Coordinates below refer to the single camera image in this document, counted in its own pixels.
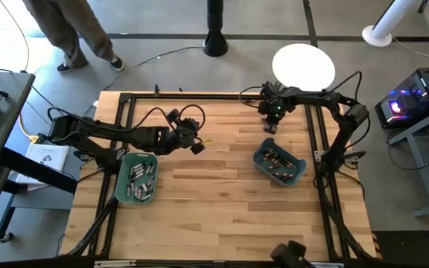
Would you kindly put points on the grey metal desk frame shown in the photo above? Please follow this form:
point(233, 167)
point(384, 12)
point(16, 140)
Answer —
point(424, 175)

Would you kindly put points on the white aluminium bracket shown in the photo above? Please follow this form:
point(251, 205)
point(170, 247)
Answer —
point(114, 263)
point(331, 265)

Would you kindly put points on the white round table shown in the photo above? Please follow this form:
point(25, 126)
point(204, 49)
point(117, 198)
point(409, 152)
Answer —
point(304, 67)

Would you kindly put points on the dark teal plastic bin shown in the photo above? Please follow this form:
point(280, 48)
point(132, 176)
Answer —
point(261, 164)

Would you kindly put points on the black hazard striped mat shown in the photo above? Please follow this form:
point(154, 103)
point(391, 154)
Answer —
point(408, 249)

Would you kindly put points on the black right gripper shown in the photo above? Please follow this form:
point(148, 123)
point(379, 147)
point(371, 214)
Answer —
point(276, 102)

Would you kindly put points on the white paper booklet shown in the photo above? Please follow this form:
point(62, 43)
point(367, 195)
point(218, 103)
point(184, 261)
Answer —
point(47, 158)

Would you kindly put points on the black floor post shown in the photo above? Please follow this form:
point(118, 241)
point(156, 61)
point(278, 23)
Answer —
point(215, 37)

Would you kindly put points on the black lit computer tower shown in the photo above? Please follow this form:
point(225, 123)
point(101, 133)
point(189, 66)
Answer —
point(415, 97)

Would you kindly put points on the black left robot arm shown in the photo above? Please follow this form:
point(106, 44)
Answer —
point(106, 130)

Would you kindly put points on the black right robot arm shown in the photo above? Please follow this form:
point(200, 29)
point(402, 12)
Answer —
point(345, 123)

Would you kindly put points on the black frame clamp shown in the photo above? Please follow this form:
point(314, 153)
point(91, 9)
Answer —
point(157, 91)

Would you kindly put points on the silver frame bracket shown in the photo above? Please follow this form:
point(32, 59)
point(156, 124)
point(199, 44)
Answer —
point(318, 154)

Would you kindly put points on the light green plastic bin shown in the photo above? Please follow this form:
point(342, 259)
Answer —
point(122, 193)

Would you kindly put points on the white floor post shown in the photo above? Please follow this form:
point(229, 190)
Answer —
point(376, 37)

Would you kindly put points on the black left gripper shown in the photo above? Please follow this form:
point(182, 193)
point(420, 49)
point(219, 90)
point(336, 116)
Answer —
point(182, 134)

